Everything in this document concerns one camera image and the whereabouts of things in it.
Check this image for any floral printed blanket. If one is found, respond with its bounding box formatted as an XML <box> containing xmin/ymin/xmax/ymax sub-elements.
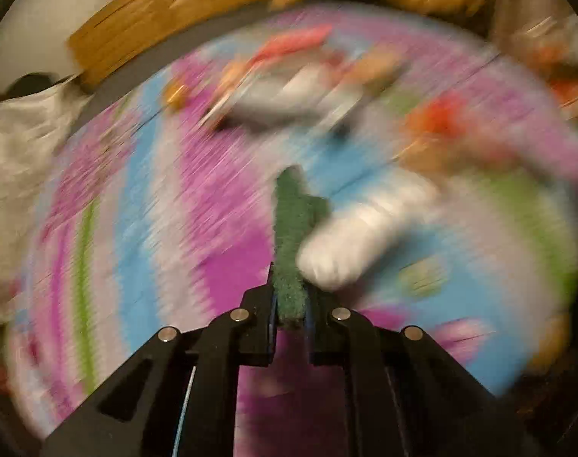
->
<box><xmin>8</xmin><ymin>7</ymin><xmax>578</xmax><ymax>439</ymax></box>

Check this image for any red snack packet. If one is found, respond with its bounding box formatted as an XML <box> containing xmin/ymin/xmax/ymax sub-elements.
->
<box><xmin>251</xmin><ymin>26</ymin><xmax>335</xmax><ymax>65</ymax></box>

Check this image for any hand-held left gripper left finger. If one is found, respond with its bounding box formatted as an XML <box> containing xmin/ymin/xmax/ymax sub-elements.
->
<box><xmin>40</xmin><ymin>262</ymin><xmax>278</xmax><ymax>457</ymax></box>

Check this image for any green scouring pad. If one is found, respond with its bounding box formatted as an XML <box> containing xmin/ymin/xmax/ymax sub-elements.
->
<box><xmin>272</xmin><ymin>166</ymin><xmax>332</xmax><ymax>329</ymax></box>

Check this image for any tan cardboard box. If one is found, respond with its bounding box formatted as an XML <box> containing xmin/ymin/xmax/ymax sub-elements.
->
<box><xmin>346</xmin><ymin>52</ymin><xmax>405</xmax><ymax>87</ymax></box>

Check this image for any white cloth cover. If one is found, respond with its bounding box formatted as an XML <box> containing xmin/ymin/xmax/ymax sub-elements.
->
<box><xmin>0</xmin><ymin>76</ymin><xmax>94</xmax><ymax>325</ymax></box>

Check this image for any orange red packet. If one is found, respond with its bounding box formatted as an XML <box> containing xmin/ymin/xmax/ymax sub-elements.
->
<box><xmin>403</xmin><ymin>97</ymin><xmax>481</xmax><ymax>163</ymax></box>

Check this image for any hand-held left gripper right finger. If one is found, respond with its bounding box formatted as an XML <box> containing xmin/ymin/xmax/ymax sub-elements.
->
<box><xmin>304</xmin><ymin>286</ymin><xmax>543</xmax><ymax>457</ymax></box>

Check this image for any small orange item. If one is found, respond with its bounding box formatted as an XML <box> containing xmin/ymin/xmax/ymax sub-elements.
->
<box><xmin>164</xmin><ymin>81</ymin><xmax>190</xmax><ymax>108</ymax></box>

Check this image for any white grey packet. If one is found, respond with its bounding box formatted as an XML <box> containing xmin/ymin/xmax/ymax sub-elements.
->
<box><xmin>203</xmin><ymin>64</ymin><xmax>366</xmax><ymax>131</ymax></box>

